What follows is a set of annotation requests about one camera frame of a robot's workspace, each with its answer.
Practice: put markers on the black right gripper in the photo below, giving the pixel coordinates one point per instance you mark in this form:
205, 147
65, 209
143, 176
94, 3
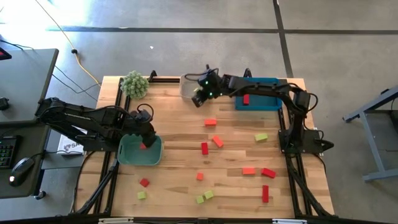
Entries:
211, 85

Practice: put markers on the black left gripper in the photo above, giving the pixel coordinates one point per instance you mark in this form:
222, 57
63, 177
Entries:
144, 123

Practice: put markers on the small orange block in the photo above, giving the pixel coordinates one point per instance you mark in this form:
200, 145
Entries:
200, 176
142, 146

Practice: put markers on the orange rectangular block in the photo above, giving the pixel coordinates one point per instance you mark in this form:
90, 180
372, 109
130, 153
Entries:
210, 122
248, 170
218, 141

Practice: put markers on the small red block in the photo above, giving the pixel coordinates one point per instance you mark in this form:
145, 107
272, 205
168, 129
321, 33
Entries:
144, 182

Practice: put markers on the red rectangular block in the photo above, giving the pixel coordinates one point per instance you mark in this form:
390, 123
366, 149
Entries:
246, 99
268, 173
204, 148

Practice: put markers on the small green block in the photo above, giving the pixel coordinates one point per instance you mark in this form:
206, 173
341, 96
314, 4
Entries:
141, 195

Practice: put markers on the tall green block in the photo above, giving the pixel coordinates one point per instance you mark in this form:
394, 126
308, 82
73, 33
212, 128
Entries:
200, 199

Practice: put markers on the long red block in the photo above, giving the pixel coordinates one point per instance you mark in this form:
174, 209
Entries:
265, 193

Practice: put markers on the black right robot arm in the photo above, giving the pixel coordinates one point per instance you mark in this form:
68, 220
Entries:
264, 88

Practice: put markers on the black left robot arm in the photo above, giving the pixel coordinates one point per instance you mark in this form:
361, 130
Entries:
81, 116

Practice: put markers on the white plastic bin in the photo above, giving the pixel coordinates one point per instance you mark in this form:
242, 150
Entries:
186, 88

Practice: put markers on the teal plastic bin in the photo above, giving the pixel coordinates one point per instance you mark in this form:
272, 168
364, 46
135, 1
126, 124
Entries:
133, 155

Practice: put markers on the black table clamp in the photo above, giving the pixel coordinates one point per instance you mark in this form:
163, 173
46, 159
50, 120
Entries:
152, 75
247, 73

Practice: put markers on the green potted plant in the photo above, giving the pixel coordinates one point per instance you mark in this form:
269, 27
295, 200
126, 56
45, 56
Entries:
134, 84

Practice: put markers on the blue plastic bin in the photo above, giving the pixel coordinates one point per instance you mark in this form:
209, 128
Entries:
264, 101

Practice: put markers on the white plastic strip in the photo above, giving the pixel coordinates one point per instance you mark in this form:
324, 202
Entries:
115, 221
289, 221

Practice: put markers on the dark desk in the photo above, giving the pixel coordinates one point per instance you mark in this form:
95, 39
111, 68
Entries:
29, 143

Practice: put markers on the black caster wheel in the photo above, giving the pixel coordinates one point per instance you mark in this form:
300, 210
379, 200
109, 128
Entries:
40, 195

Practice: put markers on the black computer mouse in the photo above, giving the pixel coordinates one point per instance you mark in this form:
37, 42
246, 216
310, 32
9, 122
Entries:
21, 171

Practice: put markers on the grey desk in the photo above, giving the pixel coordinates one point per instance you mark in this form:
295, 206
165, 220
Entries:
25, 84

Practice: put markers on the black keyboard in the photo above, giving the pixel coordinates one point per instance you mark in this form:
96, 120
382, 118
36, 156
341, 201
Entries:
7, 152

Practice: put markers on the black desk device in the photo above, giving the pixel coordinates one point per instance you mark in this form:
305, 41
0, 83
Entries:
3, 103

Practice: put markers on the black device with red light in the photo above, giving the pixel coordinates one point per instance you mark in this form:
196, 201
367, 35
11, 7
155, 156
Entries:
3, 55

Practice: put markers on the blue-grey metal stand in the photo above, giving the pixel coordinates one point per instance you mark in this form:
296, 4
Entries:
372, 146

